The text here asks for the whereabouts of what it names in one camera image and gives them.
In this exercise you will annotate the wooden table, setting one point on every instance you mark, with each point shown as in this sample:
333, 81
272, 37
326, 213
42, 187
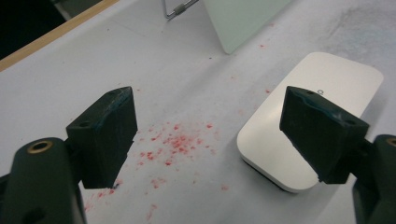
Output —
46, 36

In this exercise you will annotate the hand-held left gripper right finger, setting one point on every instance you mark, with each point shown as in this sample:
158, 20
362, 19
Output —
323, 140

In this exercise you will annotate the pale green glass board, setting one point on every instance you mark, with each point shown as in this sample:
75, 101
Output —
243, 21

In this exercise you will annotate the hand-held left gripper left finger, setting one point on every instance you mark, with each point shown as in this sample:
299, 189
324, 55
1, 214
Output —
102, 137

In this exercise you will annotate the white board eraser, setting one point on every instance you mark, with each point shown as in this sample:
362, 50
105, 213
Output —
330, 76

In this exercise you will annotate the metal board stand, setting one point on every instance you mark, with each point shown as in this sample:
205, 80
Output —
180, 9

